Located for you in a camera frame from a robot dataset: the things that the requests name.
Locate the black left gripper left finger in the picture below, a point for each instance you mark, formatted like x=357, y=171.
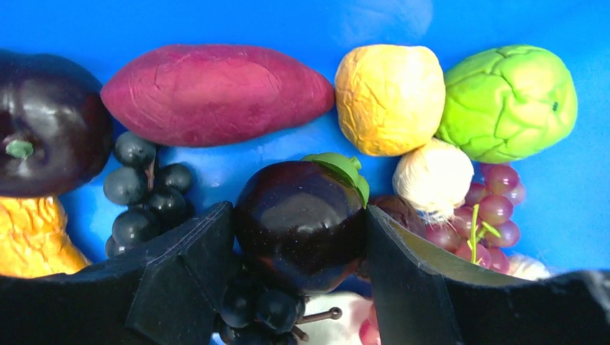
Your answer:
x=166, y=291

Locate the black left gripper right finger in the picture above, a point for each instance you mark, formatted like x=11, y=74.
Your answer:
x=426, y=295

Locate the black grape bunch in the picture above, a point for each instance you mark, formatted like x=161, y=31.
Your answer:
x=155, y=202

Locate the dark mangosteen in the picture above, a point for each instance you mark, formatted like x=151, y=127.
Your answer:
x=302, y=223

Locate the yellow lemon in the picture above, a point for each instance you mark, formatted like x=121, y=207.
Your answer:
x=389, y=98

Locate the red grape bunch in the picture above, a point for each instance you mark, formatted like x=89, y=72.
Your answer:
x=478, y=230

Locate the dark brown chestnut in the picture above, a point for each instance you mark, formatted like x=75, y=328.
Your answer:
x=400, y=212

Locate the small white garlic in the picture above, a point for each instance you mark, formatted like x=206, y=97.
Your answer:
x=527, y=268

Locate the white garlic bulb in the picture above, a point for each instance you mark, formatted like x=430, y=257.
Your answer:
x=434, y=179

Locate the small orange bumpy pepper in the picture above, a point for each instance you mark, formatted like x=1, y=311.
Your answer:
x=34, y=240

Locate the purple sweet potato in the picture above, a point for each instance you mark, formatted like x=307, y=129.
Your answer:
x=211, y=95

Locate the dark eggplant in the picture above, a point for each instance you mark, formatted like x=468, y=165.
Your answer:
x=56, y=134

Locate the green custard apple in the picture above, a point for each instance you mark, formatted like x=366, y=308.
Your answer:
x=508, y=103

